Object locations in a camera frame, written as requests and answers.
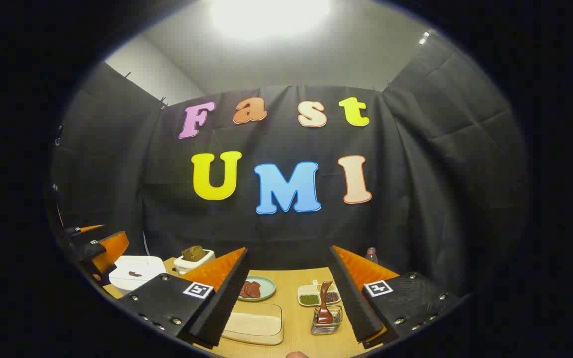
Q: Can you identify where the black backdrop cloth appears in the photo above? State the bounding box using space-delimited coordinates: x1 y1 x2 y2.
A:
50 32 528 299

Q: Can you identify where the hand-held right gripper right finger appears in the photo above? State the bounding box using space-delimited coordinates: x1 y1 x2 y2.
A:
327 245 466 347

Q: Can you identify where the brown wooden spoon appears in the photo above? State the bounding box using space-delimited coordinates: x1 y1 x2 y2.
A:
316 281 334 325

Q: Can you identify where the pale green plate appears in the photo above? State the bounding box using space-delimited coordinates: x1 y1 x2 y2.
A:
237 276 277 302

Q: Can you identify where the white toaster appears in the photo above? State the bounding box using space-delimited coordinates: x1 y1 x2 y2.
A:
174 249 216 275

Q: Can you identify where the ceiling light panel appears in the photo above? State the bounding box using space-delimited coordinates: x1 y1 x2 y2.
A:
209 0 332 40

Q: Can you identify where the clear plastic rice box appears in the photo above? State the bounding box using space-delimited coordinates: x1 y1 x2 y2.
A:
221 302 284 346

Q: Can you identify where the white rice cooker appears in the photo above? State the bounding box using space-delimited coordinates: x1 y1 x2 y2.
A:
108 256 167 295

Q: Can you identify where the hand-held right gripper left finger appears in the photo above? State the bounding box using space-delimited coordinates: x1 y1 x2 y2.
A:
116 247 251 349

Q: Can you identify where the white divided bean dish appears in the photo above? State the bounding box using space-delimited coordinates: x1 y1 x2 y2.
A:
297 281 342 306

